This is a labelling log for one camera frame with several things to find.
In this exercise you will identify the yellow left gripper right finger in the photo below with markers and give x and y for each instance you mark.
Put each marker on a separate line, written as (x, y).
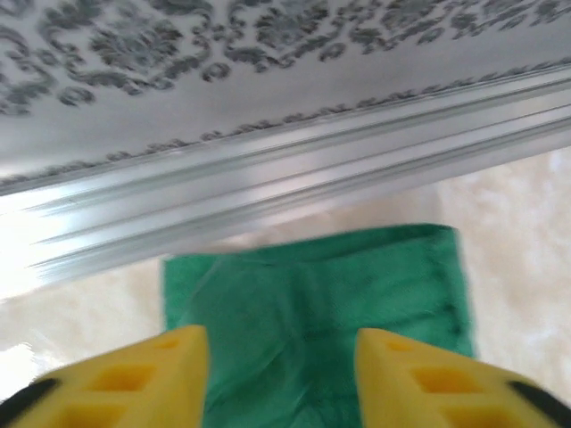
(424, 392)

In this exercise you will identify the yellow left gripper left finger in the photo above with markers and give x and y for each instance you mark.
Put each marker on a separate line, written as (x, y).
(134, 388)

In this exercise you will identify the green long pants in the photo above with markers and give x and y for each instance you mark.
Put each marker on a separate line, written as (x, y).
(312, 312)

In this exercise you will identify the aluminium frame rail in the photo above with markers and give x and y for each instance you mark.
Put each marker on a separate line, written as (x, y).
(267, 178)

